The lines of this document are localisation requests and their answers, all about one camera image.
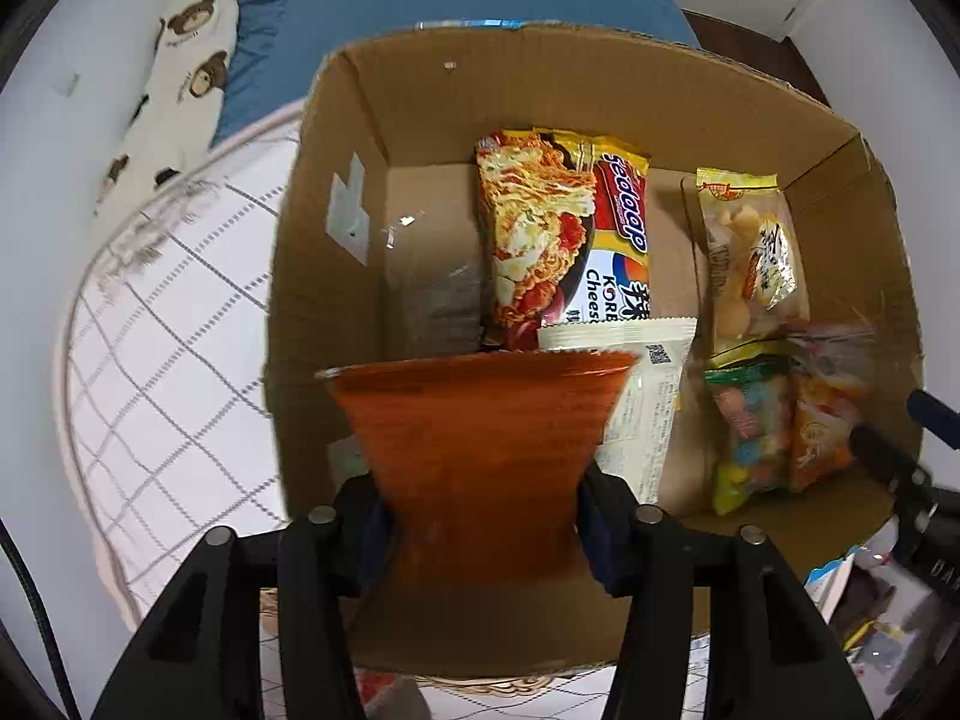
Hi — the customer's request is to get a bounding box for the grey white snack packet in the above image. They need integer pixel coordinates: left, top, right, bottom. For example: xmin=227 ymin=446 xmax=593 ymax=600
xmin=539 ymin=317 xmax=698 ymax=504

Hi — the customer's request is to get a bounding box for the orange panda snack bag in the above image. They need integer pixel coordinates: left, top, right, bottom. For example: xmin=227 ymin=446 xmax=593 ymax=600
xmin=788 ymin=325 xmax=875 ymax=493

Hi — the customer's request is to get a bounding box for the colourful candy ball bag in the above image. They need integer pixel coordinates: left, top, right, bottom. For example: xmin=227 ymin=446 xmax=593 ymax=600
xmin=704 ymin=356 xmax=794 ymax=515

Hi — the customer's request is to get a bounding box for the yellow clear cake packet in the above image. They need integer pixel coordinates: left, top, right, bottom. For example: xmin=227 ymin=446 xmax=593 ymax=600
xmin=688 ymin=167 xmax=811 ymax=356

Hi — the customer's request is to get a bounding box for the yellow red noodle packet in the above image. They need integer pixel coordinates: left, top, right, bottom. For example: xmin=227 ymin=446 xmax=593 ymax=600
xmin=475 ymin=128 xmax=652 ymax=351

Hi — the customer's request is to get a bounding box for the clutter on floor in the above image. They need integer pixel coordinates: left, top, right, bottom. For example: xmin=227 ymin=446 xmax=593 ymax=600
xmin=805 ymin=525 xmax=958 ymax=715

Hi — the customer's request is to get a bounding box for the white quilted floral blanket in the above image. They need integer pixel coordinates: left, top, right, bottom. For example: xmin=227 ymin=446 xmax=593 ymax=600
xmin=55 ymin=101 xmax=613 ymax=718

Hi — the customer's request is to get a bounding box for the blue milk cardboard box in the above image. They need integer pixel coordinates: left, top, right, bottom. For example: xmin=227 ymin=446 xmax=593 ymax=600
xmin=265 ymin=25 xmax=921 ymax=679

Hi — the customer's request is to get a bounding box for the white bear print bolster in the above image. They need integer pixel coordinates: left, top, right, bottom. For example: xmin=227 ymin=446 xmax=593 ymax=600
xmin=94 ymin=0 xmax=239 ymax=231

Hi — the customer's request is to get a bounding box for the black cable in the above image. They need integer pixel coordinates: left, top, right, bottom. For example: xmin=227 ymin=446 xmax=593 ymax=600
xmin=0 ymin=520 xmax=83 ymax=720

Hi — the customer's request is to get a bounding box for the white wall socket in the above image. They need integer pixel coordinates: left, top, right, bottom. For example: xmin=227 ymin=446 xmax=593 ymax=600
xmin=52 ymin=70 xmax=80 ymax=98

